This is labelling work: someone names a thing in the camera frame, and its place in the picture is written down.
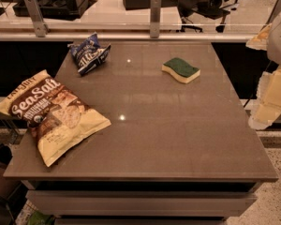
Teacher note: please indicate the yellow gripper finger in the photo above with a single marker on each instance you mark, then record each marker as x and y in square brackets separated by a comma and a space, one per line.
[267, 107]
[260, 40]

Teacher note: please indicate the green and yellow sponge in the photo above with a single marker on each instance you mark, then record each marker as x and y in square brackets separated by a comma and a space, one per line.
[180, 70]

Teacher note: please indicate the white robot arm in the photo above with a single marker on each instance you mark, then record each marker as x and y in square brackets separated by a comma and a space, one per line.
[274, 42]

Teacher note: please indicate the blue crumpled chip bag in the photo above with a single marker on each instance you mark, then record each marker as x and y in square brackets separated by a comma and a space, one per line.
[89, 54]

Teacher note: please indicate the brown sea salt chip bag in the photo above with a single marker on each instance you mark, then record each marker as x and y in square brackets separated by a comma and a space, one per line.
[57, 117]

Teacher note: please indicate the black office chair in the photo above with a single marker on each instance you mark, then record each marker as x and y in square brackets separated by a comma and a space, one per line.
[212, 9]

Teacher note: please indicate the black tray on back counter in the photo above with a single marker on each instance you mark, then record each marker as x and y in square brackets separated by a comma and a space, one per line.
[64, 9]

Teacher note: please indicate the grey drawer front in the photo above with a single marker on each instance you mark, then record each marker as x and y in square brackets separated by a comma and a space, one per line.
[141, 204]

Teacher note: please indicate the brown bin at lower left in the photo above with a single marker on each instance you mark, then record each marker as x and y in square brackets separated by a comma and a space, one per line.
[7, 186]

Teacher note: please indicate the right metal rail bracket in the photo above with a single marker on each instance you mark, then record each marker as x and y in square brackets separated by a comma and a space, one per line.
[275, 11]

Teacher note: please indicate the metal rail bracket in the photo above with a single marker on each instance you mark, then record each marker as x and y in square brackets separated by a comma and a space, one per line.
[155, 9]
[40, 27]
[275, 11]

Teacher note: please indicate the middle metal rail bracket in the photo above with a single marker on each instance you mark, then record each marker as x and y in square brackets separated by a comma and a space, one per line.
[155, 9]

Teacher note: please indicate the left metal rail bracket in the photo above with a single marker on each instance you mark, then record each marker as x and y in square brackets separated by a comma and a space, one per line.
[40, 27]

